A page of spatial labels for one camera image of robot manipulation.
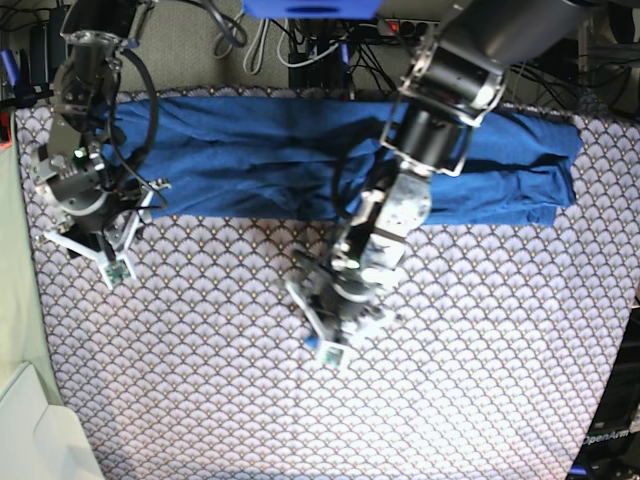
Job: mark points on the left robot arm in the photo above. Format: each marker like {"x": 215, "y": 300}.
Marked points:
{"x": 456, "y": 77}

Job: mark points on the light green cloth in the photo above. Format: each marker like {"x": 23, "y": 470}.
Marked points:
{"x": 23, "y": 336}

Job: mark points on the black OpenArm case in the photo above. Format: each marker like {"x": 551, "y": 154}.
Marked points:
{"x": 610, "y": 449}

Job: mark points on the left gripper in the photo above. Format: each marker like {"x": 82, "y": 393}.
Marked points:
{"x": 340, "y": 308}

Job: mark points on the fan-patterned tablecloth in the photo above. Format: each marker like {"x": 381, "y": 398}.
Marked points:
{"x": 505, "y": 340}

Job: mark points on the white plastic bin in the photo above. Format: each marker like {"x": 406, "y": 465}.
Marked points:
{"x": 40, "y": 440}

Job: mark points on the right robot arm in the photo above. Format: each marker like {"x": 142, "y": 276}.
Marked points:
{"x": 99, "y": 199}

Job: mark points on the blue handled clamp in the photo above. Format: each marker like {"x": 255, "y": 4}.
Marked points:
{"x": 24, "y": 95}

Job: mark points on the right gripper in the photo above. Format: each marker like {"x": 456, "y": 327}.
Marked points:
{"x": 106, "y": 238}

